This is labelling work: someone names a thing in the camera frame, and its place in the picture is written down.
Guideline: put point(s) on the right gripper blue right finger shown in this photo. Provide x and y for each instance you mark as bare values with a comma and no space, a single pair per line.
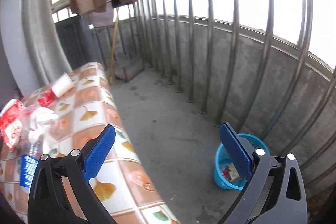
240,157

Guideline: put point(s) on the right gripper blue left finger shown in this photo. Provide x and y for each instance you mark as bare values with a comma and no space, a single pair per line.
96,150

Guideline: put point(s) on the clear zip plastic bag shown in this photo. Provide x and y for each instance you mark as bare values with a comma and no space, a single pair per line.
25,117

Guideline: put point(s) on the Pepsi plastic bottle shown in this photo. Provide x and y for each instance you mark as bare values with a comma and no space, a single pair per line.
30,160

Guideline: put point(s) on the red white snack bag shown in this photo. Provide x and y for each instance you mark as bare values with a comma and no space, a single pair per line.
11,124

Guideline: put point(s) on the blue mesh trash basket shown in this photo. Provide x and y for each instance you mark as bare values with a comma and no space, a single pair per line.
225,174

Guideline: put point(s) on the small red wrapper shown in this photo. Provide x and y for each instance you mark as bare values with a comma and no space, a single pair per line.
47,98

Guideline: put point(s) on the white paper cup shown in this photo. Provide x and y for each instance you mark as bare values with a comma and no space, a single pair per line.
62,85

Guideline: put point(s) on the metal dustpan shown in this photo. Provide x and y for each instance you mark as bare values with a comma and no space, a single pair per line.
126,69

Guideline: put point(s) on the dark metal cabinet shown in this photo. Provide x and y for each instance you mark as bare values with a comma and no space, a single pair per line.
78,43

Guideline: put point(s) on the yellow broom handle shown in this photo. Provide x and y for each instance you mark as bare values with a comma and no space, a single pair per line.
113,43

